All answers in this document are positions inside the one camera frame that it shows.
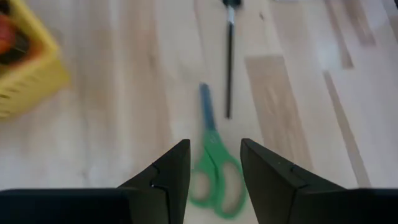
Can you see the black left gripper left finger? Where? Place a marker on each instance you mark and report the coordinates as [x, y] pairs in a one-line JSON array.
[[168, 183]]

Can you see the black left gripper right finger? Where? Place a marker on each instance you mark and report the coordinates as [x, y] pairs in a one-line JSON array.
[[270, 183]]

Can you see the green scissors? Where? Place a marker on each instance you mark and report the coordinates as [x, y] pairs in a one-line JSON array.
[[214, 155]]

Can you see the long wide-bristle black paintbrush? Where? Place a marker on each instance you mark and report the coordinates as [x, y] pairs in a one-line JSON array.
[[229, 62]]

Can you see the yellow plastic basket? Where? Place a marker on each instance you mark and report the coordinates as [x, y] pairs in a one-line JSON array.
[[34, 87]]

